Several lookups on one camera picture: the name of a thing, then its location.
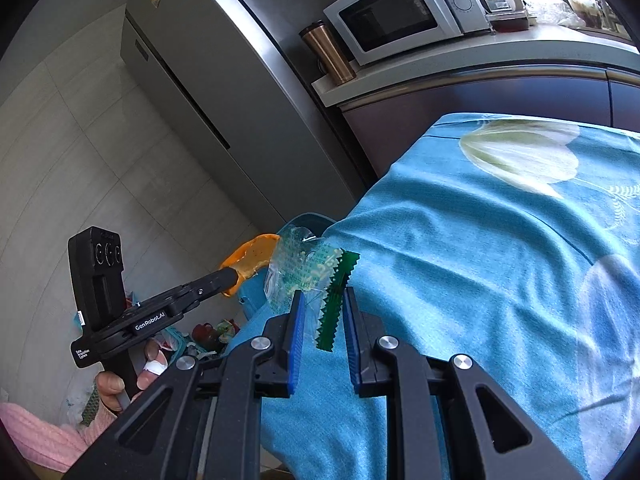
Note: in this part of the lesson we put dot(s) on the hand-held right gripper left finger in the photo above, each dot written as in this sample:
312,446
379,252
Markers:
295,340

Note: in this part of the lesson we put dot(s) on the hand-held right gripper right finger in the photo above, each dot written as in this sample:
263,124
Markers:
352,340

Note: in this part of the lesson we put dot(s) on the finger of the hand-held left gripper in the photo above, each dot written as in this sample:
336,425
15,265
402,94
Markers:
231,291
205,285

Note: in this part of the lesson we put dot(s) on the orange peel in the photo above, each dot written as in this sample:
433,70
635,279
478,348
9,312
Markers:
255,255

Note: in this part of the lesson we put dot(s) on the clear green-edged plastic wrapper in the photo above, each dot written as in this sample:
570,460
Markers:
300,270

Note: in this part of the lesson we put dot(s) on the blue plastic bin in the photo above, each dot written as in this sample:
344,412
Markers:
310,220

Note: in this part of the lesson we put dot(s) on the person's left forearm pink sleeve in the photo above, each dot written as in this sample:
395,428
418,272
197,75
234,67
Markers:
50,435

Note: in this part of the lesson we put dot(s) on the person's left hand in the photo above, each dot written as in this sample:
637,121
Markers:
107,385

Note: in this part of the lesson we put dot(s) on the colourful packets on floor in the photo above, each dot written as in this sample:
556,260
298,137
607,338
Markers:
210,335

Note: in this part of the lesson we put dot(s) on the green patterned packet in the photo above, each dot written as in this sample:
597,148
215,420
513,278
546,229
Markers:
90,405

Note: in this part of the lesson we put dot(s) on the blue floral tablecloth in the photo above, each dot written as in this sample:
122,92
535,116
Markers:
450,260

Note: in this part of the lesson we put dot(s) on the grey refrigerator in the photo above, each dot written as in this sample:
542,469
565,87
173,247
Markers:
225,60

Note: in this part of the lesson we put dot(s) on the brown kitchen counter cabinet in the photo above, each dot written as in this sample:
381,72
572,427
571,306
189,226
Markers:
400,110

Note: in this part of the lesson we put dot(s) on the bronze travel tumbler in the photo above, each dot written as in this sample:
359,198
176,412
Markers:
330,55

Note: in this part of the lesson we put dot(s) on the white microwave oven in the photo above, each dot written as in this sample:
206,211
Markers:
385,15

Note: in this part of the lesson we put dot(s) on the dark red container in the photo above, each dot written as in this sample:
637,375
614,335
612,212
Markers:
510,21

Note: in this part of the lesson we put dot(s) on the clear plastic bags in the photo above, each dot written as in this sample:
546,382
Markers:
560,10

